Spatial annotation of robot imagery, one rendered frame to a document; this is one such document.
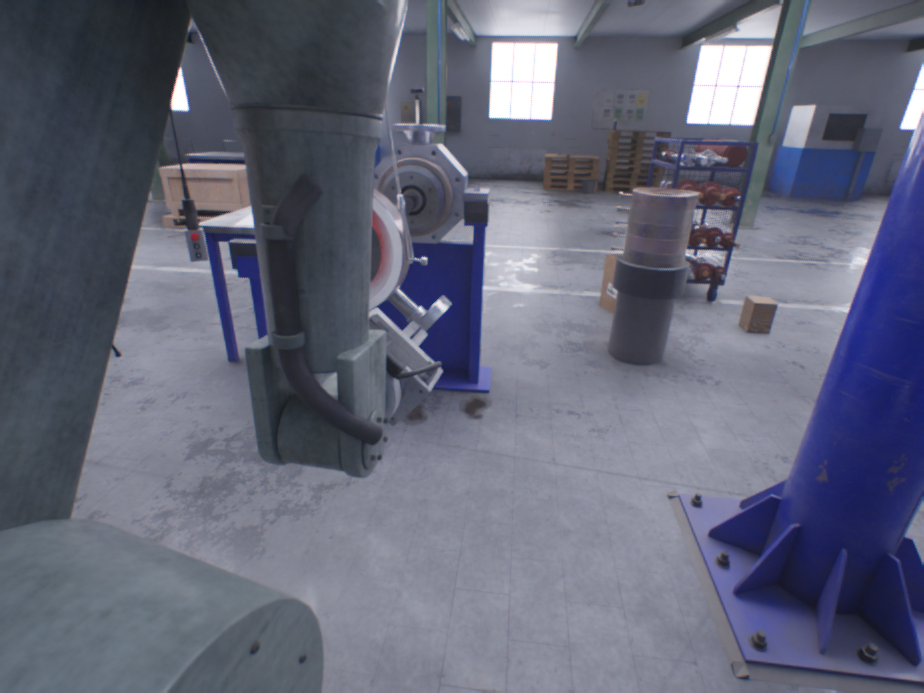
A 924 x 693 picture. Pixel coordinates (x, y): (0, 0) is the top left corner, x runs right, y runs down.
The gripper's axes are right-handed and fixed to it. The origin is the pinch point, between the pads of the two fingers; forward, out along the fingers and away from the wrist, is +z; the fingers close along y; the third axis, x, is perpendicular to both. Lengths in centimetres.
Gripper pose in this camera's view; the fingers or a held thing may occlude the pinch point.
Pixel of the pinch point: (411, 337)
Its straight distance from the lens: 136.9
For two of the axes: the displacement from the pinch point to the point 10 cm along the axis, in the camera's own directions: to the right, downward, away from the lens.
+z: 1.9, -3.2, 9.3
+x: -6.7, 6.5, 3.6
